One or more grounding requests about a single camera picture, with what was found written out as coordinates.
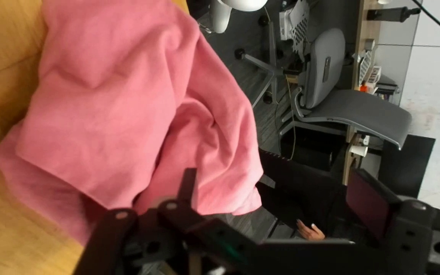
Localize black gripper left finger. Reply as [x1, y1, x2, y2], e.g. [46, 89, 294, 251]
[72, 167, 253, 275]

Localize light grey office chair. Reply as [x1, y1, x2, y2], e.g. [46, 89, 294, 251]
[234, 28, 415, 150]

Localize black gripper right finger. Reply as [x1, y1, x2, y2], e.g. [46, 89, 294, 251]
[344, 168, 440, 275]

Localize person's hand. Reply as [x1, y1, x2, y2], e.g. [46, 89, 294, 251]
[296, 219, 328, 243]

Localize pink shirt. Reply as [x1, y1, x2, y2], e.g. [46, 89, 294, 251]
[0, 0, 265, 246]

